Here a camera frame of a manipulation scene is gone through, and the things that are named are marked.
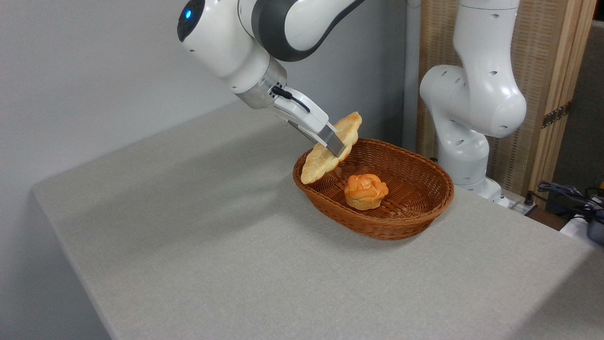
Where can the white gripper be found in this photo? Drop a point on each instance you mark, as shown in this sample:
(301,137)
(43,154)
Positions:
(304,112)

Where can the long braided bread loaf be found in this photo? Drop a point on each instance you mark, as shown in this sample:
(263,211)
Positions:
(318,163)

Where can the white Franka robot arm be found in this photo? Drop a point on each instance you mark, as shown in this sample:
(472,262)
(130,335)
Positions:
(476,94)

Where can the round orange bread roll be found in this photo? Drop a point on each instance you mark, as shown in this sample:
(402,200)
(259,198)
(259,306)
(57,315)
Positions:
(365,190)

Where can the brown wicker oval basket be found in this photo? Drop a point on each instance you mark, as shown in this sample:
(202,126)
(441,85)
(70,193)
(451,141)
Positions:
(415,208)

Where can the grey tablecloth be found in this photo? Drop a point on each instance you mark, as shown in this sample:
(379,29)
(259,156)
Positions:
(283,264)

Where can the white power strip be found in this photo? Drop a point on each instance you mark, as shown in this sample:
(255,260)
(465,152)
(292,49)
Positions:
(521,207)

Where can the wooden folding screen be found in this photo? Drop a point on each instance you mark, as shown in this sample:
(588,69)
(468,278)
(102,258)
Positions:
(538,56)

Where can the metal screen hinge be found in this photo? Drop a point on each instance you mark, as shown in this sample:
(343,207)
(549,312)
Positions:
(556,115)

